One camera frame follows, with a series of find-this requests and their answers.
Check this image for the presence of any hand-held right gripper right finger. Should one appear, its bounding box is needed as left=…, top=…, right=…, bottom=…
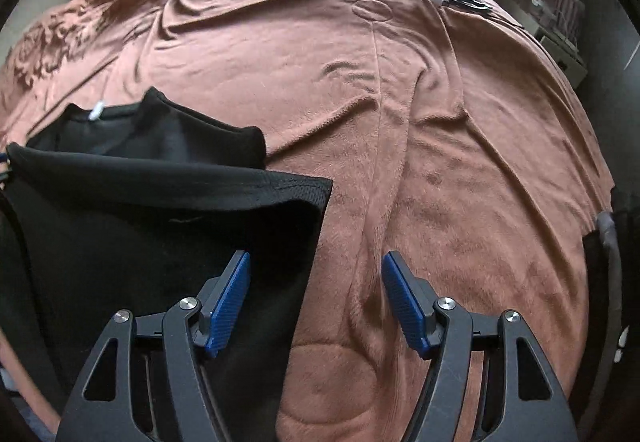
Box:
left=381, top=249, right=581, bottom=442

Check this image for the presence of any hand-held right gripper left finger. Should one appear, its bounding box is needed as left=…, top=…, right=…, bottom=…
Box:
left=55, top=249, right=281, bottom=442

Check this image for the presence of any black mesh t-shirt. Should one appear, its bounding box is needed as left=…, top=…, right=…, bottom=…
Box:
left=0, top=87, right=335, bottom=442

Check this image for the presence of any dark cloth with grey edge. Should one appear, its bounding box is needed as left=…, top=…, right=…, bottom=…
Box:
left=582, top=187, right=640, bottom=373

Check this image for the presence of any beige bedside cabinet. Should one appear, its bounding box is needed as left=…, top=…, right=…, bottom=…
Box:
left=517, top=0, right=588, bottom=85

